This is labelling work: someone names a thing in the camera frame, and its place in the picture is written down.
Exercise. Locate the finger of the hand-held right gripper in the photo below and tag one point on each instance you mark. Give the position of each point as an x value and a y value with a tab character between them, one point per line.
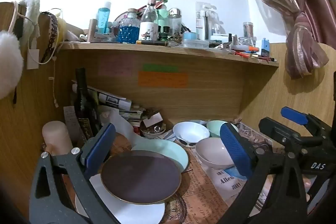
294	115
273	129

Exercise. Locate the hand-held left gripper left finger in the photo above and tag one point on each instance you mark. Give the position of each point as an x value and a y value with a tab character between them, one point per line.
98	145

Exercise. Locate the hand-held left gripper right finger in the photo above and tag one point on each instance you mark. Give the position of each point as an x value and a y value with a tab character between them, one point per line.
233	150

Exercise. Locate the pinkish grey bowl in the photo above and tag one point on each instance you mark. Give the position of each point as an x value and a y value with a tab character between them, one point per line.
212	155

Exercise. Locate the mint green bowl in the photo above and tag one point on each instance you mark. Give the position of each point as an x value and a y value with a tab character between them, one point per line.
216	128

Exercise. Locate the white bowl with panda print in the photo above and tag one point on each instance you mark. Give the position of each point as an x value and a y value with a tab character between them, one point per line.
191	133

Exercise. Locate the dark purple plate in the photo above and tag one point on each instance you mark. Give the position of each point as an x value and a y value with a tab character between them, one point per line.
140	176

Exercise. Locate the mint green plate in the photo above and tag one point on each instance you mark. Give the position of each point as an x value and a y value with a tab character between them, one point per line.
168	153

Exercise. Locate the white plate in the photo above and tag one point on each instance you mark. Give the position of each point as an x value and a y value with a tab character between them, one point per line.
126	211

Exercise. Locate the white printed card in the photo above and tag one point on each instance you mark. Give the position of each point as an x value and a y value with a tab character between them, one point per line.
71	121

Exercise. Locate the pale pink candle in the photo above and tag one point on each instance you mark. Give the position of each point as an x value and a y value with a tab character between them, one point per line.
56	137

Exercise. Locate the dark wine bottle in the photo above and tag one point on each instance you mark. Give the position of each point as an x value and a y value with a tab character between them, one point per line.
84	103

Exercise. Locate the rolled newspapers pile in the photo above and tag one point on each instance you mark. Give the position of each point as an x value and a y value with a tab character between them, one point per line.
113	100

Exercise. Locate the stack of books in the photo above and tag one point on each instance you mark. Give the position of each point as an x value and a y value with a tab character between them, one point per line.
134	113

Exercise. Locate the newspaper print table cover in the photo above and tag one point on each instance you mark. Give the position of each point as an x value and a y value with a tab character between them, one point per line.
204	192

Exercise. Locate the small bowl of trinkets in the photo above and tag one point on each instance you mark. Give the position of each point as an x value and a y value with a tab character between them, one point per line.
152	132

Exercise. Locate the small white box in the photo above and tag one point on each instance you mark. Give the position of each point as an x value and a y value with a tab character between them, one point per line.
152	119

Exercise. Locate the blue box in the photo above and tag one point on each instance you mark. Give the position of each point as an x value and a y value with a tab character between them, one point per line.
265	48

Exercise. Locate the orange marker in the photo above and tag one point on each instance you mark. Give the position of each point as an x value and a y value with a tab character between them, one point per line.
252	49

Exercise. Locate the pink sticky note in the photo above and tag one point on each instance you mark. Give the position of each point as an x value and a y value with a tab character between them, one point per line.
115	67

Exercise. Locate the small clear glass jar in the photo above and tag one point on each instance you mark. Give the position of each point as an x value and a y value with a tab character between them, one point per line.
246	42

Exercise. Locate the orange sticky note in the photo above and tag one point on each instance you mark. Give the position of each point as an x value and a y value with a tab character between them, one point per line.
163	79

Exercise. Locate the copper glitter jar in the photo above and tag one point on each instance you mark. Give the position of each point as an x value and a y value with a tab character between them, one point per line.
248	29

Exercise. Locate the green sticky note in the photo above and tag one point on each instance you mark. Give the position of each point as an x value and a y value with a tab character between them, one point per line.
160	67

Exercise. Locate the white charger adapter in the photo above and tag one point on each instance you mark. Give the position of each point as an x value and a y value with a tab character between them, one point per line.
32	59

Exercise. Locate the clear plastic box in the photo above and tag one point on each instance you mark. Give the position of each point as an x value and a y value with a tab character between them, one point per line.
195	43

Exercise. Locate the black marker pen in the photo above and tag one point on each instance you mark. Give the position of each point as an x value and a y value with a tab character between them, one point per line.
152	43

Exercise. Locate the pink tube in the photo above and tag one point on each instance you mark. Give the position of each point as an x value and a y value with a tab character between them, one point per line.
92	29

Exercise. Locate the wooden shelf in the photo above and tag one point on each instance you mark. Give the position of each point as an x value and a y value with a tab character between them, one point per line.
168	52

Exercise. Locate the brown braided headband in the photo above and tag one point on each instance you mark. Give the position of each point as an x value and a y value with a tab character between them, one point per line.
52	35

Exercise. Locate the glass jar of blue beads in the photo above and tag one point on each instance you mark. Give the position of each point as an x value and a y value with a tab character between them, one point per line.
128	28

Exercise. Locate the yellow headband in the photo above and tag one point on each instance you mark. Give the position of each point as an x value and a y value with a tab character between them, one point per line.
61	29

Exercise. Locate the white fluffy pompom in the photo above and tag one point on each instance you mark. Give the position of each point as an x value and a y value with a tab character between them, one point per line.
8	64

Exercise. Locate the light blue round container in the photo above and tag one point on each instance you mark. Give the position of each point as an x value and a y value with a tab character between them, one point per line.
190	35

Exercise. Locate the tall blue liquid bottle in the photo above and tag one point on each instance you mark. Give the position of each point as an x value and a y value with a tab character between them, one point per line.
103	18

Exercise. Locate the clear plastic packaged items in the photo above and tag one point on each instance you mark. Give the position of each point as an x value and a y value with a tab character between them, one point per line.
203	22

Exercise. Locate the clear bottle with white label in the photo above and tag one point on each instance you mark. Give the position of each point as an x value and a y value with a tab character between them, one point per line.
149	22

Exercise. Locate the clear bottle with silver cap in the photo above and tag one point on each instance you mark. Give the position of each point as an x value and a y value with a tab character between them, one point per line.
174	20

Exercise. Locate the mint green pump bottle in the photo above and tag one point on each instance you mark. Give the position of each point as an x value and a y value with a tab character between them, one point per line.
162	15

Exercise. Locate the white fuzzy headband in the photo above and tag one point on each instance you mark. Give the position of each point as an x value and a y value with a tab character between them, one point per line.
31	11

